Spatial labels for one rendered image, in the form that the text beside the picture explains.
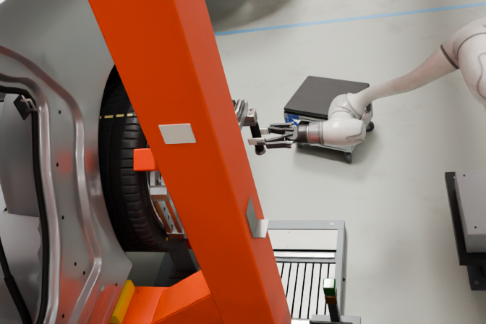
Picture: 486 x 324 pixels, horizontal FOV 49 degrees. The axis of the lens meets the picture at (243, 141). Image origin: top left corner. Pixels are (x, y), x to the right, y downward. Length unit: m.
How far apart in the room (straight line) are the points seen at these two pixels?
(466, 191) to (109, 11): 1.77
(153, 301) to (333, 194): 1.41
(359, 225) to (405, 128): 0.80
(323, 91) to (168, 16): 2.23
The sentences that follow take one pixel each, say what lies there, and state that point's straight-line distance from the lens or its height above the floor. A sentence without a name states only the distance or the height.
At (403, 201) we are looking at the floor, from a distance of 2.91.
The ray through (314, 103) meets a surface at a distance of 3.05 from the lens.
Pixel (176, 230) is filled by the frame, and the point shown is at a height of 0.77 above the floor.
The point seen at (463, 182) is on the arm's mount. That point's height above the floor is 0.41.
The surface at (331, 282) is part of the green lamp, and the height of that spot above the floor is 0.66.
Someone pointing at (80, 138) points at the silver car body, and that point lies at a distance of 1.64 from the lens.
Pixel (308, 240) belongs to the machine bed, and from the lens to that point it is 2.67.
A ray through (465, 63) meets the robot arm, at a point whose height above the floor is 1.18.
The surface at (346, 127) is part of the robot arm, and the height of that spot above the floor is 0.87.
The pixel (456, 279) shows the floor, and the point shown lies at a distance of 2.62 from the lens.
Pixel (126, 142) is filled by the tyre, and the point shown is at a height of 1.12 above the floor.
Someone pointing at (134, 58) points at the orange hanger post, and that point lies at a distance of 1.05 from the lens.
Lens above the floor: 2.12
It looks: 38 degrees down
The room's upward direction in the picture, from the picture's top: 15 degrees counter-clockwise
